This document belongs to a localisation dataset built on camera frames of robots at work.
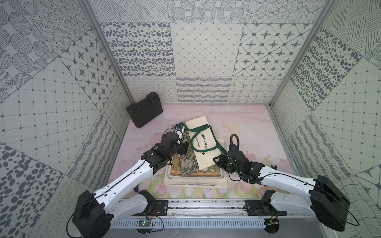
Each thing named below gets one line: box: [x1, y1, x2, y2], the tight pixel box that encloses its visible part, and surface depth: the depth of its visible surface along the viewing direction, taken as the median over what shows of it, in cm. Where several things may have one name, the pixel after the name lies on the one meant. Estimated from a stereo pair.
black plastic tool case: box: [126, 91, 164, 129], surface depth 101 cm
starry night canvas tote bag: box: [163, 160, 229, 188], surface depth 84 cm
